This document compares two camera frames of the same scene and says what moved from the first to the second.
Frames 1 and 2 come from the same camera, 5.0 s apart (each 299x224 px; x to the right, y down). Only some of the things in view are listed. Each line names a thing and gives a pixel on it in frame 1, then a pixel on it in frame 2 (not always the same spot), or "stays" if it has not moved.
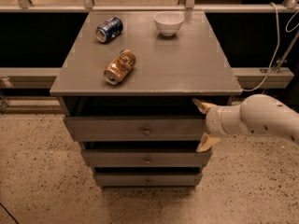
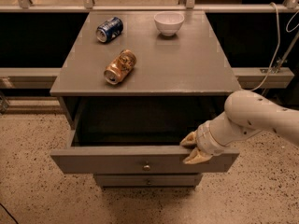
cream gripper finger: (206, 142) -> (196, 156)
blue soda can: (109, 30) stays
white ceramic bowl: (168, 22) stays
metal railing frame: (243, 77) stays
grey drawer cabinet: (126, 87) stays
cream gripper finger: (203, 105) -> (191, 138)
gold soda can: (120, 66) stays
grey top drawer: (135, 128) -> (134, 151)
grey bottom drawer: (148, 178) stays
